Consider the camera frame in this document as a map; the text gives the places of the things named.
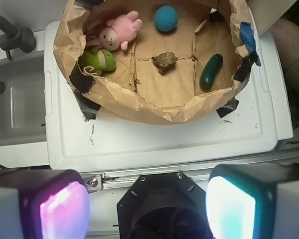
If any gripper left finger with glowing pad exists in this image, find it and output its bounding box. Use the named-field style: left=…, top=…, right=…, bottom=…
left=0, top=169, right=90, bottom=239

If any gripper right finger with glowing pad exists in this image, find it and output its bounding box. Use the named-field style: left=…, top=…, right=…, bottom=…
left=206, top=163, right=299, bottom=239

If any dark green plastic pickle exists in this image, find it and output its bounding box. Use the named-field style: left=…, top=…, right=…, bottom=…
left=199, top=54, right=223, bottom=88

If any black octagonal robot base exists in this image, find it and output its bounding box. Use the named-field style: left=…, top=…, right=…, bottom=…
left=117, top=172, right=213, bottom=239

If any white plastic cooler lid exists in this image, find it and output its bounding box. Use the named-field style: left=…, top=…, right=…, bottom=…
left=44, top=21, right=293, bottom=172

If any white toy sink basin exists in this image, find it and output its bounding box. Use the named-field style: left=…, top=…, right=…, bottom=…
left=0, top=51, right=46, bottom=146

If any green plush frog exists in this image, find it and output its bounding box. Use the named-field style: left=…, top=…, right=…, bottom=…
left=78, top=47, right=116, bottom=76

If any grey toy sink faucet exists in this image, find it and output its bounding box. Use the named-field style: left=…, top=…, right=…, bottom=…
left=0, top=15, right=36, bottom=60

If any brown rock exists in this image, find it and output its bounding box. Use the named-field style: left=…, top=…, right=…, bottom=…
left=151, top=52, right=178, bottom=75

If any brown paper bag bin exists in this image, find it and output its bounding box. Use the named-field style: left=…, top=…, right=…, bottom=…
left=54, top=0, right=254, bottom=125

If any blue painter tape strip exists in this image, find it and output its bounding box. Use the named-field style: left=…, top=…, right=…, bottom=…
left=240, top=22, right=261, bottom=67

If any pink plush bunny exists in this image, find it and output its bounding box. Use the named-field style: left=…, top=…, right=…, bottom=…
left=86, top=10, right=143, bottom=51

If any blue dimpled foam ball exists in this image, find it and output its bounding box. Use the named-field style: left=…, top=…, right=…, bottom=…
left=154, top=5, right=178, bottom=32

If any aluminium frame rail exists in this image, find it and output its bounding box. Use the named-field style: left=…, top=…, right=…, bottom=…
left=80, top=148, right=299, bottom=189

